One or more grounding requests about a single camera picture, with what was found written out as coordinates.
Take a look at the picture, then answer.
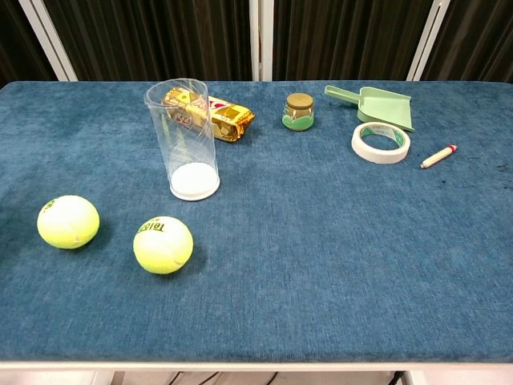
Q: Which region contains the white frame post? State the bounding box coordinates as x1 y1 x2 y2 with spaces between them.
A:
406 0 452 83
18 0 79 83
248 0 275 83

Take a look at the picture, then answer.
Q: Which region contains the transparent plastic cup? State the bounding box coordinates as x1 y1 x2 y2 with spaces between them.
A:
145 77 221 202

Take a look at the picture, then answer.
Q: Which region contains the black curtain panel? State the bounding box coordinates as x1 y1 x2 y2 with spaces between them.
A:
272 0 438 83
0 0 59 87
422 0 513 85
42 0 252 83

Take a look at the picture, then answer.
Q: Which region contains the white masking tape roll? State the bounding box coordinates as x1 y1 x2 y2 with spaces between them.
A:
351 121 412 164

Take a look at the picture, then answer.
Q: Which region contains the yellow tennis ball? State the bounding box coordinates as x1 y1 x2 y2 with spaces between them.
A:
132 216 195 275
36 195 101 250

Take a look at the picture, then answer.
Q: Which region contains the blue table cloth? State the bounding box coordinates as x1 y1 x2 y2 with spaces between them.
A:
0 80 513 364

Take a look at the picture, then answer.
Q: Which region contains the green plastic dustpan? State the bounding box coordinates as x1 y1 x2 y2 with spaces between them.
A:
324 84 416 133

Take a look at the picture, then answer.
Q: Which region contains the small jar with gold lid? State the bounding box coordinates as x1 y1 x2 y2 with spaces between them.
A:
281 92 316 132

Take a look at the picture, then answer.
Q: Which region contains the gold snack packet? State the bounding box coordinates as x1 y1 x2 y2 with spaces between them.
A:
161 87 257 144

